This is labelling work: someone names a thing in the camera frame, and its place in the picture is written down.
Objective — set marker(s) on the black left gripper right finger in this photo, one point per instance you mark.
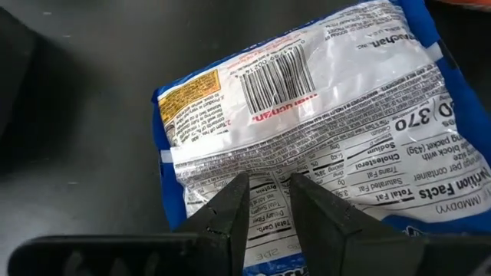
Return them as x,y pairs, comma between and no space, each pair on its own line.
322,214

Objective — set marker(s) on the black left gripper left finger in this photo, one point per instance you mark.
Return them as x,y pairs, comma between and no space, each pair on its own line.
230,207

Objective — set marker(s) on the blue Maruchan noodle packet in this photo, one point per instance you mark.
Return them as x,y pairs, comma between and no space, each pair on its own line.
326,115

